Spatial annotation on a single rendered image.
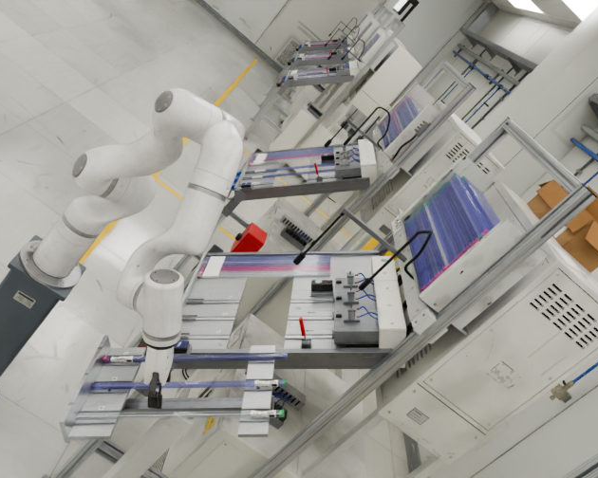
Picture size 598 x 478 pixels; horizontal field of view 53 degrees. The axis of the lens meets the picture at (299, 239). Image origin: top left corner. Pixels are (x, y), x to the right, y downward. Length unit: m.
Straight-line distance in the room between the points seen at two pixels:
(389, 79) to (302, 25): 4.26
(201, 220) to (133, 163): 0.38
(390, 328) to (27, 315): 1.09
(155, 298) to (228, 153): 0.34
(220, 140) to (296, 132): 5.10
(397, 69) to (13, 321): 4.95
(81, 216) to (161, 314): 0.57
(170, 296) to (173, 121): 0.40
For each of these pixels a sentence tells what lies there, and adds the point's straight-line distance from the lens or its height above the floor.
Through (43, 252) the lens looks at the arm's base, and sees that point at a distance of 1.89.
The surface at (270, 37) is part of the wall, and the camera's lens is 10.41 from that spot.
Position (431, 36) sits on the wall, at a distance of 10.46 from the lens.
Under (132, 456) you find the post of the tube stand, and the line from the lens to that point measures 1.78.
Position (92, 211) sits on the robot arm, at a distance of 1.78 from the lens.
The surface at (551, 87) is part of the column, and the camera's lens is 4.98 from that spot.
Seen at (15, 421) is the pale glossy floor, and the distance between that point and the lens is 2.49.
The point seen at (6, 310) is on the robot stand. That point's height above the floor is 0.54.
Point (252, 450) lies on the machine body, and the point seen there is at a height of 0.61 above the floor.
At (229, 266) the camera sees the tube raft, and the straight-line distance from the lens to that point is 2.35.
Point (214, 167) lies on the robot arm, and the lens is 1.29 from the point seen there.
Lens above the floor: 1.88
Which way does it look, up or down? 21 degrees down
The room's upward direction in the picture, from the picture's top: 43 degrees clockwise
